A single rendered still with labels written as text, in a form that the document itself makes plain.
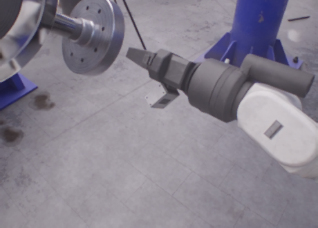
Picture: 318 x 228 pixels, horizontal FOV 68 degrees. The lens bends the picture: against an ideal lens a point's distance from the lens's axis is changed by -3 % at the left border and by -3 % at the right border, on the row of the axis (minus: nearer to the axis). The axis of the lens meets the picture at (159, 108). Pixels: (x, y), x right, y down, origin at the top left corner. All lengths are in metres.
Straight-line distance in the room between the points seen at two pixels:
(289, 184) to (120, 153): 0.94
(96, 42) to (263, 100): 0.40
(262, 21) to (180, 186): 1.14
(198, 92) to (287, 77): 0.13
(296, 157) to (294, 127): 0.04
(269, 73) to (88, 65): 0.40
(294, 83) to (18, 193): 1.41
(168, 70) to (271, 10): 1.37
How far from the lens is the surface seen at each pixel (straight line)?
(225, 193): 1.35
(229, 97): 0.36
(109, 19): 0.59
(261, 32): 1.78
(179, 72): 0.40
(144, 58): 0.42
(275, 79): 0.37
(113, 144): 1.51
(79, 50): 0.64
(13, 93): 2.12
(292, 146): 0.33
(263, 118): 0.33
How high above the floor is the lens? 1.19
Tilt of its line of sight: 45 degrees down
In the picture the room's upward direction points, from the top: 2 degrees counter-clockwise
